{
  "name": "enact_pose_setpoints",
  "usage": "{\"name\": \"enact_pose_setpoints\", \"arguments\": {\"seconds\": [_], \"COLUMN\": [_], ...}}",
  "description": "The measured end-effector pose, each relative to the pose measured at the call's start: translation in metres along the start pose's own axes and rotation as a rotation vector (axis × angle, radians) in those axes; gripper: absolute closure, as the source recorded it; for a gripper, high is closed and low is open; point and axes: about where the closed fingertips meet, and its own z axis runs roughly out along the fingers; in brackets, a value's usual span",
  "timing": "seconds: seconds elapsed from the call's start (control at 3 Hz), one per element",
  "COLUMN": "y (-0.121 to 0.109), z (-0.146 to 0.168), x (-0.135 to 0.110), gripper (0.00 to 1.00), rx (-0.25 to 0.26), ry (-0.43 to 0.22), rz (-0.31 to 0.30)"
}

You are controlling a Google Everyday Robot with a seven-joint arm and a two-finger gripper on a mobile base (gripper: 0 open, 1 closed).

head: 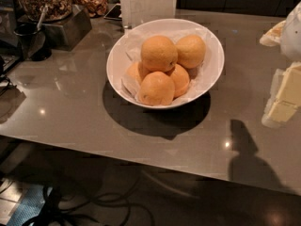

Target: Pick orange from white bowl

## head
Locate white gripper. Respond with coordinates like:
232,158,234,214
260,2,301,128

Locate top right orange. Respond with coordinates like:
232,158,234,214
176,35,206,69

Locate middle right orange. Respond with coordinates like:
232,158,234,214
166,64,190,98

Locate top left orange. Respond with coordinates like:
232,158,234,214
140,36,178,73

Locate front orange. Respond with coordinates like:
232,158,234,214
137,72,175,105

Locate left hidden orange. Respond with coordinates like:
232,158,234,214
126,62,150,84

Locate white paper bowl liner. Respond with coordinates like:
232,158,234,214
121,31,207,106

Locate white ceramic bowl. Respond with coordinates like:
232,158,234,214
106,19,225,109

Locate black smartphone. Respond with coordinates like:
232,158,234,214
104,4,122,21

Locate dish of dried fruit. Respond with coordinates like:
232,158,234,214
73,0,108,18

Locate metal jar stand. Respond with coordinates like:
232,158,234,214
42,5,92,51

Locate glass jar of nuts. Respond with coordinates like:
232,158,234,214
19,0,72,22

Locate white spoon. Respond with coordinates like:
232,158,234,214
36,5,48,31

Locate black cup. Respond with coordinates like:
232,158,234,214
14,24,52,61

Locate dark appliance at left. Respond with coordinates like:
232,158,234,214
0,0,23,74

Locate black floor cables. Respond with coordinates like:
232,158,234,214
22,172,156,226

